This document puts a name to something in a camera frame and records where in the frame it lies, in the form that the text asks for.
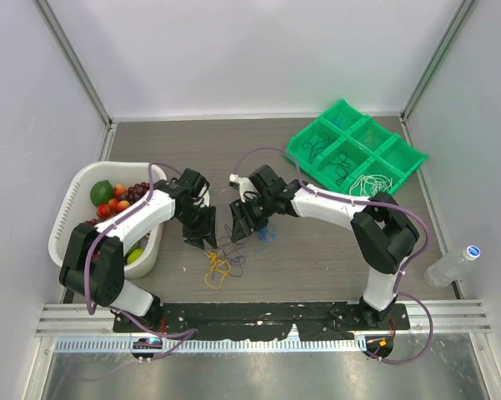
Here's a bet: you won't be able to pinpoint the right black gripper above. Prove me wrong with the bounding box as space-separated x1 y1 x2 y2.
229 193 275 243

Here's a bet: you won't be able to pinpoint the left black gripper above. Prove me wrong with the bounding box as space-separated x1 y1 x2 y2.
176 203 217 249

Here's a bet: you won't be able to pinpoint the brown cable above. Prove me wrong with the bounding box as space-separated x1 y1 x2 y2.
331 151 353 184

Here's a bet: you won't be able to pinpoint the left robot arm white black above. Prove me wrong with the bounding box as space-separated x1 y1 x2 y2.
59 168 217 333

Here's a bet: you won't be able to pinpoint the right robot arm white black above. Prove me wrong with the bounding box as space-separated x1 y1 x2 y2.
229 165 419 329

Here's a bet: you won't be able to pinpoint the red grape bunch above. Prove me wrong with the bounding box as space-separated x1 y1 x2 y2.
118 182 149 204

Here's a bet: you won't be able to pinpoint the yellow green small fruit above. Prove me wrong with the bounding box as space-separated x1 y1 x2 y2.
126 248 144 265

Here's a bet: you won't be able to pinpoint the small peach fruits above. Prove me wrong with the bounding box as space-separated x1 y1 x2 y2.
97 184 131 218

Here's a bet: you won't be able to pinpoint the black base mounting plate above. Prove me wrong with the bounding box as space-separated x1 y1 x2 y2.
113 302 410 342

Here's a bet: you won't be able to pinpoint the green lime fruit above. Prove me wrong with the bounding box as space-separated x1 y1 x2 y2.
89 180 113 207

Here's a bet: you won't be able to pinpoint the green compartment bin tray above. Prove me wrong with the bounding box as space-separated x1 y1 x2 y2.
286 99 428 197

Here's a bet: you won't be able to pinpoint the white plastic fruit basket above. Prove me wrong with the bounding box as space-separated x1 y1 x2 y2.
48 161 163 279

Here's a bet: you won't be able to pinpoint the clear plastic water bottle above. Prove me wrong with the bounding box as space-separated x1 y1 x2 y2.
424 245 481 288

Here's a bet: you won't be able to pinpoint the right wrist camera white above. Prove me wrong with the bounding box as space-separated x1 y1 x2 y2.
228 173 259 203

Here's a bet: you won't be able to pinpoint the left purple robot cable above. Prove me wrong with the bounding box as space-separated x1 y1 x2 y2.
84 161 184 316

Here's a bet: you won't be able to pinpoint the white slotted cable duct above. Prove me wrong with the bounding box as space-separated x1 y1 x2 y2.
54 336 366 353

